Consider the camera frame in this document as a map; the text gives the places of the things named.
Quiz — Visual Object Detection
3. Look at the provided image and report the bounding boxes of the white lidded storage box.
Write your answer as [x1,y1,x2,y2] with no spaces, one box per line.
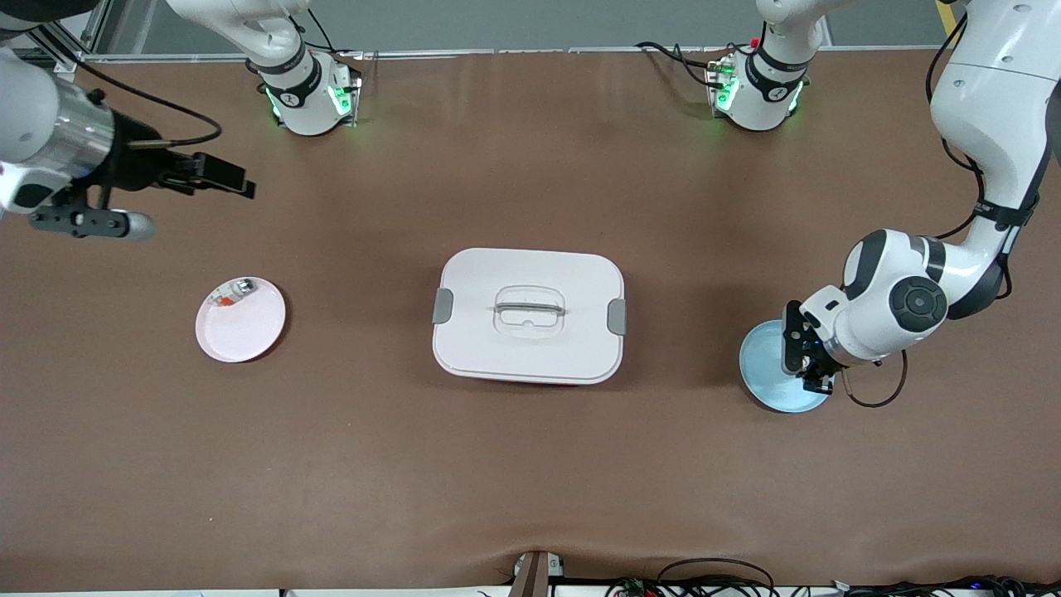
[431,247,628,386]

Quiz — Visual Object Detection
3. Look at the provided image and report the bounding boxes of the light blue round plate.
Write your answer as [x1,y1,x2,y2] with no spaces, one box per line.
[739,319,835,414]

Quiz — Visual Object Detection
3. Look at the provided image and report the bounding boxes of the pink round plate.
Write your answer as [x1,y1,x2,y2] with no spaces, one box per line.
[195,276,288,364]

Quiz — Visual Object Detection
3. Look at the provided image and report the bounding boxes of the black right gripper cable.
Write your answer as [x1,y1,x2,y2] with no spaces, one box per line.
[75,60,224,152]

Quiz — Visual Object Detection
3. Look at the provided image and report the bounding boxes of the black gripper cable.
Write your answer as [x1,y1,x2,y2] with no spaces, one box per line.
[75,60,224,152]
[840,8,1019,409]

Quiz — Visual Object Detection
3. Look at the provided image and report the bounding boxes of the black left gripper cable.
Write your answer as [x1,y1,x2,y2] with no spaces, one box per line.
[840,8,1019,409]

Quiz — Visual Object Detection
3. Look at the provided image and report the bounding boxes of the aluminium frame profile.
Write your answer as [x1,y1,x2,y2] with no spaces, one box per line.
[33,0,114,84]

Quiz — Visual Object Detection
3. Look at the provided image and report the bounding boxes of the black right base cable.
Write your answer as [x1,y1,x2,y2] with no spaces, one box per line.
[303,4,366,64]

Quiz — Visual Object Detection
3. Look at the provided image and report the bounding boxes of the black cable bundle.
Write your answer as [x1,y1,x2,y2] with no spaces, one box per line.
[605,557,1061,597]

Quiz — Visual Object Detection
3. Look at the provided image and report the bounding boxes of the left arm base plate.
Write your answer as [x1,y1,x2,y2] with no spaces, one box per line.
[705,56,811,127]

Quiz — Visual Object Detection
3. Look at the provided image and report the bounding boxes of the black left base cables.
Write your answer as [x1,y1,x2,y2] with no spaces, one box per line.
[636,40,715,89]

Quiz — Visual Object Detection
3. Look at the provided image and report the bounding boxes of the silver table edge rail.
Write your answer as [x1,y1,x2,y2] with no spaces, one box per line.
[79,46,946,66]

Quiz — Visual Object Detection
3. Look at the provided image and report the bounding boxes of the brown camera mount post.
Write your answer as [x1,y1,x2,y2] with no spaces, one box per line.
[508,550,566,597]

